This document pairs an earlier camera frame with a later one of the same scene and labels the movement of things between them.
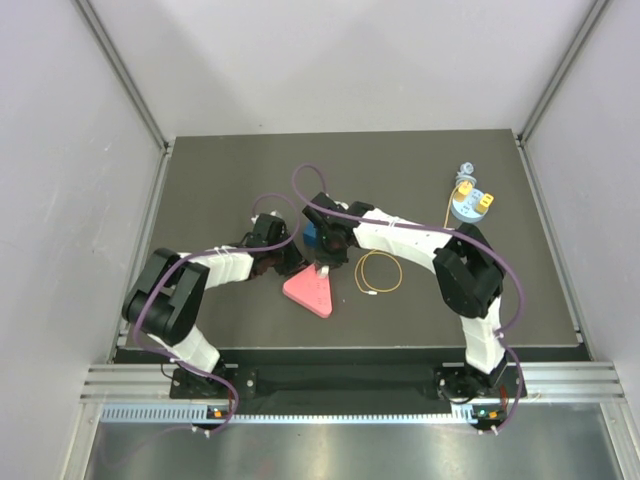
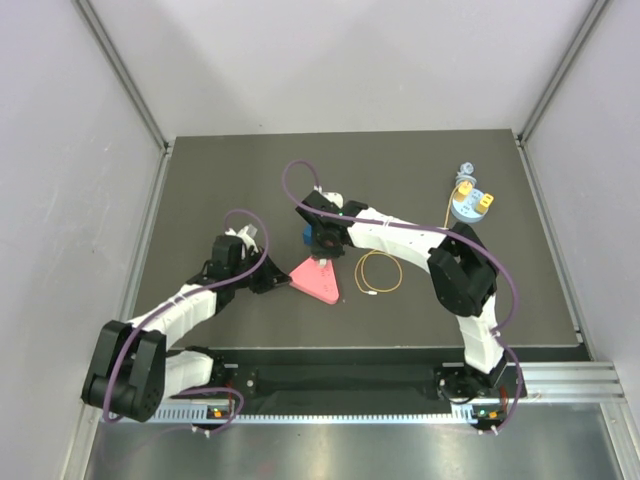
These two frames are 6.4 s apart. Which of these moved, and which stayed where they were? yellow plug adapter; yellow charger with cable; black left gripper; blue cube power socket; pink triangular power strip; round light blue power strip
Moved: black left gripper; pink triangular power strip
Stayed: yellow plug adapter; yellow charger with cable; round light blue power strip; blue cube power socket
